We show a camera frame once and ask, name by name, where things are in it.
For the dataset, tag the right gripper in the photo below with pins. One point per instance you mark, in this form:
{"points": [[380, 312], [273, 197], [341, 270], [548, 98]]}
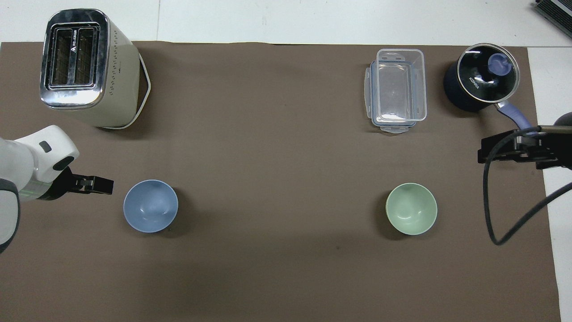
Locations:
{"points": [[554, 156]]}

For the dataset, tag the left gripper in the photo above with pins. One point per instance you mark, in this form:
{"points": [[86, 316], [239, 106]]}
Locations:
{"points": [[61, 187]]}

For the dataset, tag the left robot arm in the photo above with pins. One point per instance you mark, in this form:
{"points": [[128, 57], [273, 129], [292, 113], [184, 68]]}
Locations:
{"points": [[18, 161]]}

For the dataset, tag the blue bowl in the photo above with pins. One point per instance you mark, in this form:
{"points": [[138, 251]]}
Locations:
{"points": [[150, 206]]}

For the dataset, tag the green bowl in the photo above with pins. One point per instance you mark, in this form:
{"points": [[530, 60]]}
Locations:
{"points": [[411, 209]]}

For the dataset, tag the glass pot lid, purple knob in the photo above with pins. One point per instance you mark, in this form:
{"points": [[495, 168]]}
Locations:
{"points": [[480, 71]]}

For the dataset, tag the cream and chrome toaster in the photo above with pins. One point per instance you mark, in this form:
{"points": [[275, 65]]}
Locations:
{"points": [[111, 85]]}

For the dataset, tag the dark grey ribbed object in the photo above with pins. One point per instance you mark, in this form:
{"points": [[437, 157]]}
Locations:
{"points": [[556, 10]]}

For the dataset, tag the clear container lid with clips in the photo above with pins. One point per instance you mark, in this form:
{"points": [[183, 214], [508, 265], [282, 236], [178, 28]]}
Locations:
{"points": [[393, 128]]}

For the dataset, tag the clear plastic container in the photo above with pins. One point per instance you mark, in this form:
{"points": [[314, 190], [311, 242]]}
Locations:
{"points": [[400, 89]]}

